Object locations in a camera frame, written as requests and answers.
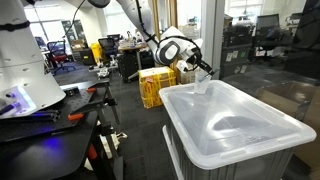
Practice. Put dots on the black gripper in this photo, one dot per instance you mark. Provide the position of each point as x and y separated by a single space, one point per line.
195 59

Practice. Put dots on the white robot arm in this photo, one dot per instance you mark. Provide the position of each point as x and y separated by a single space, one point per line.
166 50

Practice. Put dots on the clear plastic cup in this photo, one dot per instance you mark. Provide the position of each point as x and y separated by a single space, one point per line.
202 85

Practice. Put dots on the dark storage shelf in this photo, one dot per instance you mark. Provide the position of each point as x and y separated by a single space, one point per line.
236 40

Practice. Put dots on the large clear plastic bin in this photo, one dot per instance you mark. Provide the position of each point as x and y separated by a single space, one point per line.
233 110

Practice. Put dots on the yellow cardboard box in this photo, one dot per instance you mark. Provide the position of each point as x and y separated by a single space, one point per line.
156 86

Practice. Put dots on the black mesh office chair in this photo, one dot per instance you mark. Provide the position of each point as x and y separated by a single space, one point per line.
266 25

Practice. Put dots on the cluttered desk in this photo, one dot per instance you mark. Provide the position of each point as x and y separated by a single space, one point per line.
130 66

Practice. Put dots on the large open cardboard box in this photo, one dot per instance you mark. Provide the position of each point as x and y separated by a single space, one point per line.
300 96

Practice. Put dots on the grey floor equipment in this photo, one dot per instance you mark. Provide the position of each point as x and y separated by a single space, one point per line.
102 72

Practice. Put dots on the yellow bin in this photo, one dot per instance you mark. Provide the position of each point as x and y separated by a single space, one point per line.
96 53

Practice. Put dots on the grey plastic crate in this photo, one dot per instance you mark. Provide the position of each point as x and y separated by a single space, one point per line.
266 166

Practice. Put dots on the black orange bar clamp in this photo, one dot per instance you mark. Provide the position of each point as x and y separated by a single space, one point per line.
92 151
90 90
76 116

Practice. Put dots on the black low cabinet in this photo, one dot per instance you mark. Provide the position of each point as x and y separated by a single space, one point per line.
87 57

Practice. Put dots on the red office chair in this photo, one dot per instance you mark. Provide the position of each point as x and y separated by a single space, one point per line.
57 58

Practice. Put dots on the black perforated table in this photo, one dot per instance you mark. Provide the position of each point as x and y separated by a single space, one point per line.
50 160

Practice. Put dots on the glass partition post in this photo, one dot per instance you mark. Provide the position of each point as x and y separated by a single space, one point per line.
213 40

